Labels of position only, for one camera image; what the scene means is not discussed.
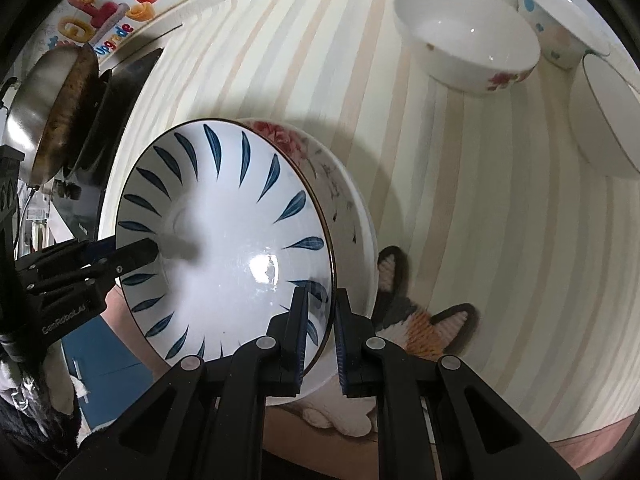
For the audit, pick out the blue leaf pattern bowl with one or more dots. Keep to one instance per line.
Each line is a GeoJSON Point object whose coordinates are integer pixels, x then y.
{"type": "Point", "coordinates": [225, 220]}

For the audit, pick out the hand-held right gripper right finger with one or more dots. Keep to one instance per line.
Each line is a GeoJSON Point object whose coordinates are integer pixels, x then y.
{"type": "Point", "coordinates": [342, 350]}

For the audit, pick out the blue cabinet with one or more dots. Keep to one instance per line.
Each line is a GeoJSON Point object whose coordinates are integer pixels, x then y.
{"type": "Point", "coordinates": [110, 370]}

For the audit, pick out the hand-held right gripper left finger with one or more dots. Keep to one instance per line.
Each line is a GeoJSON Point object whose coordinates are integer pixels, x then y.
{"type": "Point", "coordinates": [300, 345]}

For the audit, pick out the black gas stove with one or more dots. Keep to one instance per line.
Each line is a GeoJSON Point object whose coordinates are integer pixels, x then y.
{"type": "Point", "coordinates": [115, 95]}

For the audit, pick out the red floral plate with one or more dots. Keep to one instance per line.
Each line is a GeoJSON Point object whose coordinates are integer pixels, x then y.
{"type": "Point", "coordinates": [350, 210]}

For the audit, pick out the cat shaped mat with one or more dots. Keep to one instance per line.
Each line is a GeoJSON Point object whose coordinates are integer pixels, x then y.
{"type": "Point", "coordinates": [425, 330]}

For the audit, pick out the steel frying pan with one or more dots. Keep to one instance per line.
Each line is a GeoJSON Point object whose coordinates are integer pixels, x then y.
{"type": "Point", "coordinates": [35, 105]}

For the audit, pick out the striped table cover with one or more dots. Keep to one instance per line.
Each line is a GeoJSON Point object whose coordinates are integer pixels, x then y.
{"type": "Point", "coordinates": [475, 235]}

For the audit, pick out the white bowl red flower print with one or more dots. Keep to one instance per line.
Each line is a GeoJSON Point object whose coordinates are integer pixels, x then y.
{"type": "Point", "coordinates": [460, 30]}

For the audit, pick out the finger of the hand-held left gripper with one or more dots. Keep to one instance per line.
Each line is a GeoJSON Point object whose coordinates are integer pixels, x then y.
{"type": "Point", "coordinates": [135, 256]}
{"type": "Point", "coordinates": [75, 252]}

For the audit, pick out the colourful wall sticker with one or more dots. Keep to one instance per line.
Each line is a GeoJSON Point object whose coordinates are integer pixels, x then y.
{"type": "Point", "coordinates": [100, 10]}

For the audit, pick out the white bowl dark rim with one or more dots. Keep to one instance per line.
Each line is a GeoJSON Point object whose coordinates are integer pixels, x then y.
{"type": "Point", "coordinates": [610, 120]}

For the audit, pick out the white bowl blue heart print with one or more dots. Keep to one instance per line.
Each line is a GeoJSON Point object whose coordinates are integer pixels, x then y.
{"type": "Point", "coordinates": [555, 35]}

